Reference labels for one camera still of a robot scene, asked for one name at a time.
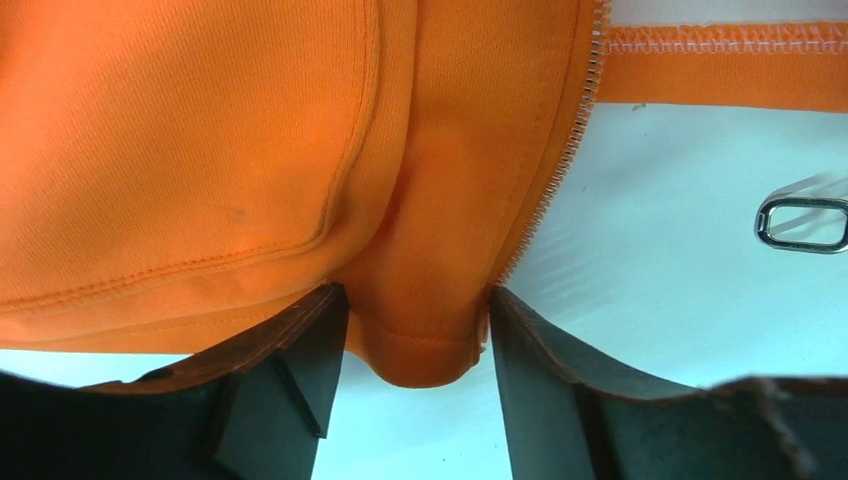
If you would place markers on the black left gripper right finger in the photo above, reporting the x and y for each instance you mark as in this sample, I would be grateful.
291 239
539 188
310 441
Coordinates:
573 412

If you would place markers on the orange zip-up jacket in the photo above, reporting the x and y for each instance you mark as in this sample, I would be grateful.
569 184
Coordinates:
176 172

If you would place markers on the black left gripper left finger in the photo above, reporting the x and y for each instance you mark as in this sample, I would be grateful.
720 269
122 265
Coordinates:
254 406

